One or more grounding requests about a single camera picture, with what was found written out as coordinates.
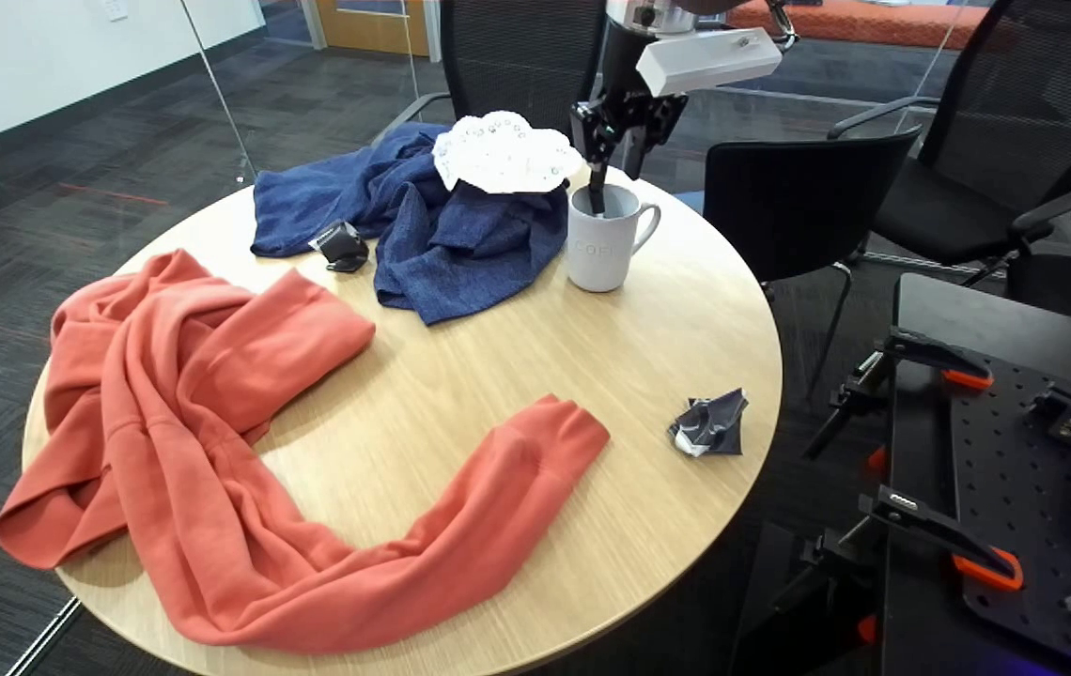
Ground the black mesh office chair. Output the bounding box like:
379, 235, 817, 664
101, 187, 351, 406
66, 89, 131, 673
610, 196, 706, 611
372, 0, 614, 163
870, 0, 1071, 280

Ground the lower black orange clamp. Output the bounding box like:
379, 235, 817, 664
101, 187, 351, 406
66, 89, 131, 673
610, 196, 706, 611
808, 485, 1027, 595

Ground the white crumpled cloth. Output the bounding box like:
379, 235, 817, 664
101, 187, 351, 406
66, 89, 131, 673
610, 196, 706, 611
433, 109, 584, 196

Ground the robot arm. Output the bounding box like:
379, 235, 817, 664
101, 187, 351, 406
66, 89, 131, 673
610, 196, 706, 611
572, 0, 796, 211

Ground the orange sweater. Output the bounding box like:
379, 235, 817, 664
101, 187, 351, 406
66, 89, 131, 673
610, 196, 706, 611
0, 251, 610, 654

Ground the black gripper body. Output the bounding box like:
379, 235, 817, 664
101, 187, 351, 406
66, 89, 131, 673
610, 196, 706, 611
572, 23, 685, 151

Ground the black mesh office chair rear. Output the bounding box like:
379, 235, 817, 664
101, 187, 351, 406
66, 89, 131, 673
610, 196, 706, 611
372, 0, 614, 163

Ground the upper black orange clamp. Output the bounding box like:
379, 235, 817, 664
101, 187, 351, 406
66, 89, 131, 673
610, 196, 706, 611
804, 327, 994, 459

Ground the black orange clamp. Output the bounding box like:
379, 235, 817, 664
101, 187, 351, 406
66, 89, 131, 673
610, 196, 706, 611
804, 327, 994, 459
808, 485, 1027, 595

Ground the black side chair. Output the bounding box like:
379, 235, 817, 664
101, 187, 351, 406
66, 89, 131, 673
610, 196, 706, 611
703, 131, 917, 382

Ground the blue cloth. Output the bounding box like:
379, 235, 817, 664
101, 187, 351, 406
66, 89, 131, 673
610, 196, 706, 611
250, 124, 567, 327

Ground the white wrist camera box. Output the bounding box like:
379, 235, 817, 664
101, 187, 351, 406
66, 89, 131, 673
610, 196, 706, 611
636, 27, 781, 98

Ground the small black object on cloth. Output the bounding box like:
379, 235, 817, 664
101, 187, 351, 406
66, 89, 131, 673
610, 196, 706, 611
310, 222, 367, 275

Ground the black mesh office chair right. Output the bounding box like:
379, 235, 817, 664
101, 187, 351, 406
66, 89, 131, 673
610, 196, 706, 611
870, 0, 1071, 280

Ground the black perforated mounting board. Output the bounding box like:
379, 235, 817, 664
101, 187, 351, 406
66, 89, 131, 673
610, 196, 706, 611
879, 270, 1071, 676

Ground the white mug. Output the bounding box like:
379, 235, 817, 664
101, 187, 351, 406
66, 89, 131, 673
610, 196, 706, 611
563, 183, 661, 293

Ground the black pen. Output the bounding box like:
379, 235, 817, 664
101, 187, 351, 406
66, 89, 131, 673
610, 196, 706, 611
585, 180, 606, 220

